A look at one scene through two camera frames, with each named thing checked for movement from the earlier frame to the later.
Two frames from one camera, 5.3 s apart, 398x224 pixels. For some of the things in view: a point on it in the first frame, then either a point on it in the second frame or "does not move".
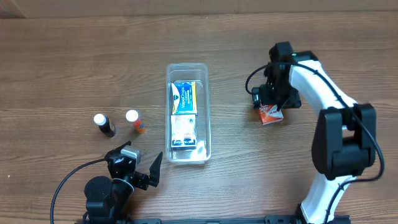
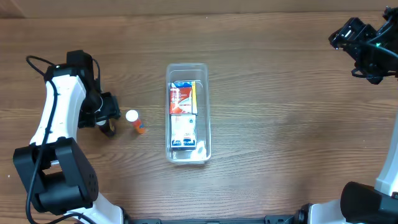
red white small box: (269, 114) -> (181, 98)
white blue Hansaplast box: (183, 134) does not move
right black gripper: (277, 98) -> (347, 35)
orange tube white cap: (132, 116) does not move
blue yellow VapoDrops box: (184, 98) does not move
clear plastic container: (188, 113) does not move
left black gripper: (140, 178) -> (111, 109)
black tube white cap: (106, 126) does not move
